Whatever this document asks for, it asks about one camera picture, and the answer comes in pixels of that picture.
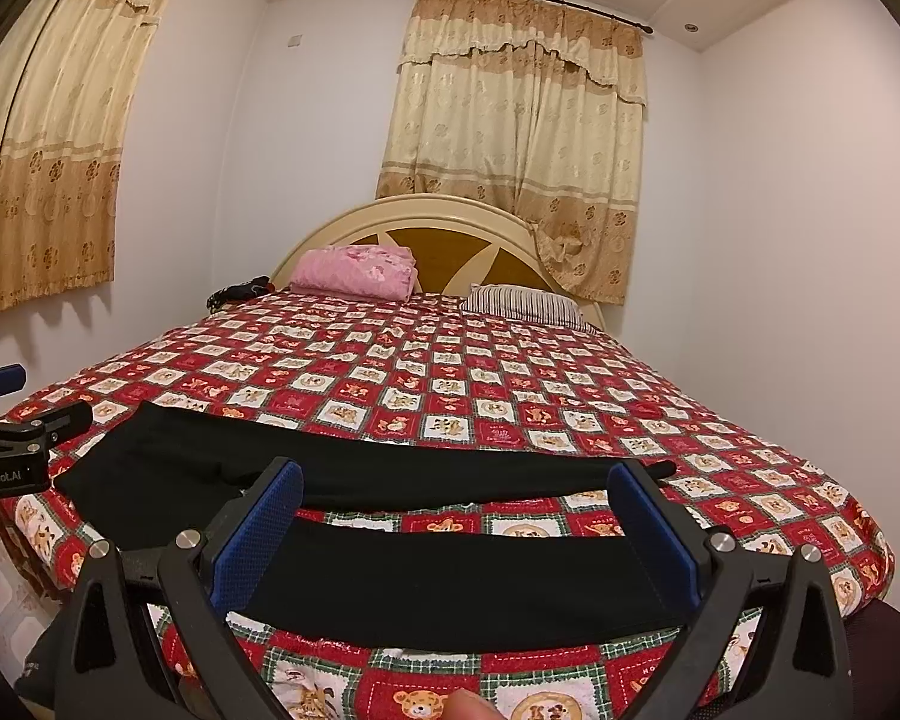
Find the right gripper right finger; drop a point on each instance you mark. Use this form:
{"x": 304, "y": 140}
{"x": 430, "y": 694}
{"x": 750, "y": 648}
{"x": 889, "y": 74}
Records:
{"x": 797, "y": 665}

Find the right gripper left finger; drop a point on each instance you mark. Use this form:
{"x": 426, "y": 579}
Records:
{"x": 111, "y": 665}

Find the black pants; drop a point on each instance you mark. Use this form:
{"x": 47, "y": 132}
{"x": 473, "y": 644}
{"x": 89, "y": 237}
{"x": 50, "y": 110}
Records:
{"x": 164, "y": 470}

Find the operator thumb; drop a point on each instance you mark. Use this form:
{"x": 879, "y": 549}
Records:
{"x": 466, "y": 705}

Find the dark clothes beside bed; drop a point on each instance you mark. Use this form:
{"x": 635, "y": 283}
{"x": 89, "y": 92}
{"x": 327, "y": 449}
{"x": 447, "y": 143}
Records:
{"x": 238, "y": 293}

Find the pink folded blanket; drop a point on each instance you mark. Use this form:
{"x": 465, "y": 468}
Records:
{"x": 364, "y": 271}

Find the red checkered teddy bedspread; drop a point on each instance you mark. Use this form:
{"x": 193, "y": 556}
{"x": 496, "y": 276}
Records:
{"x": 429, "y": 375}

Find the cream wooden headboard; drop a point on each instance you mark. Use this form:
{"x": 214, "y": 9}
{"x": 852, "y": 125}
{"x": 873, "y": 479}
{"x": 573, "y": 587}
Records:
{"x": 456, "y": 242}

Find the striped pillow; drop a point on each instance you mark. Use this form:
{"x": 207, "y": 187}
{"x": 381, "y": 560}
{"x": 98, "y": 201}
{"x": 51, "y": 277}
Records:
{"x": 523, "y": 304}

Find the beige curtain behind bed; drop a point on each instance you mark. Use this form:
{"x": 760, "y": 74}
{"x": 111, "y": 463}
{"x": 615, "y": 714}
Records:
{"x": 537, "y": 109}

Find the beige curtain left wall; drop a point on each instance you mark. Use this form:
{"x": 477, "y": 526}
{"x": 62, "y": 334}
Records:
{"x": 68, "y": 71}

